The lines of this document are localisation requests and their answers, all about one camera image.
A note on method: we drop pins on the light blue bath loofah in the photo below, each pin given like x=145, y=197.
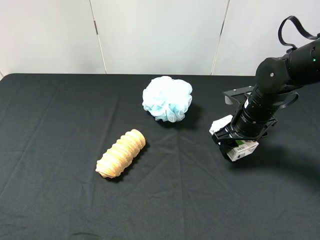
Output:
x=167, y=99

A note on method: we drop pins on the black tablecloth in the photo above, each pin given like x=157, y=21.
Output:
x=55, y=127

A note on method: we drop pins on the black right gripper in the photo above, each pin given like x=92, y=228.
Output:
x=225, y=134

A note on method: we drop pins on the ridged orange bread loaf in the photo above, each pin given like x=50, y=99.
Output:
x=121, y=154

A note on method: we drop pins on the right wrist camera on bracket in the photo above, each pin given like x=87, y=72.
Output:
x=237, y=95

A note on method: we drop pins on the white blue milk carton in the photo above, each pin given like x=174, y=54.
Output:
x=244, y=147

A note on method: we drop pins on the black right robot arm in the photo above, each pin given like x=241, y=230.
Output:
x=277, y=79

